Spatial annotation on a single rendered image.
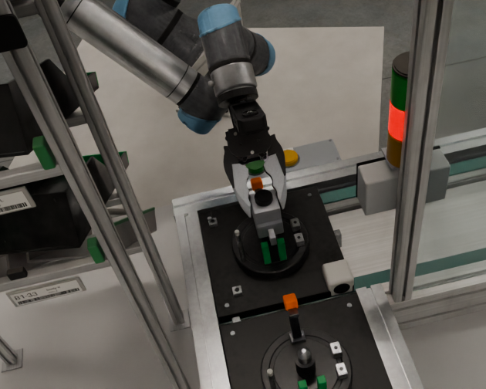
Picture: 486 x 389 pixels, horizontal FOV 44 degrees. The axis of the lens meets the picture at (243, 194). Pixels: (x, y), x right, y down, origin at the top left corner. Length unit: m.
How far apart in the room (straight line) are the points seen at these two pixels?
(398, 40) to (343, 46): 1.52
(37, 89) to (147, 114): 1.07
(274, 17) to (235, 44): 2.42
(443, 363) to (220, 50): 0.65
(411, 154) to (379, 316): 0.36
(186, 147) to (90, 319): 0.49
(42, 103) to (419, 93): 0.40
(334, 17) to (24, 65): 2.95
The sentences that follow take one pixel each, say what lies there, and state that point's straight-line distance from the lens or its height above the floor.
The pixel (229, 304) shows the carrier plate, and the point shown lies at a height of 0.97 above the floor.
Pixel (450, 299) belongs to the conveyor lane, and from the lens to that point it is 1.12.
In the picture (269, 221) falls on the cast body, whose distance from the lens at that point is 1.01.
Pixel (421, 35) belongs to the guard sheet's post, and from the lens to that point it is 0.68.
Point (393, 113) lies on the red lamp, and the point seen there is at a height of 1.35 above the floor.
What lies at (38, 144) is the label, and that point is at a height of 1.50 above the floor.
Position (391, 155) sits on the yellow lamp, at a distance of 0.83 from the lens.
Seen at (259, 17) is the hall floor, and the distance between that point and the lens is 3.49.
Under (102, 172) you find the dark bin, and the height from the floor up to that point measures 1.28.
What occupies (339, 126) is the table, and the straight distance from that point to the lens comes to 1.49.
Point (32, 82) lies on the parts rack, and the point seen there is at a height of 1.57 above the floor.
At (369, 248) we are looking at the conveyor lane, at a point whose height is 0.92.
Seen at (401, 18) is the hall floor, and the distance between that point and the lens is 3.40.
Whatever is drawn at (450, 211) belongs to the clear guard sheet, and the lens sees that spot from 0.93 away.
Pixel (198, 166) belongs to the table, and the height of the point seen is 0.86.
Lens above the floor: 1.87
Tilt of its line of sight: 48 degrees down
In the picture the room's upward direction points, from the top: 11 degrees counter-clockwise
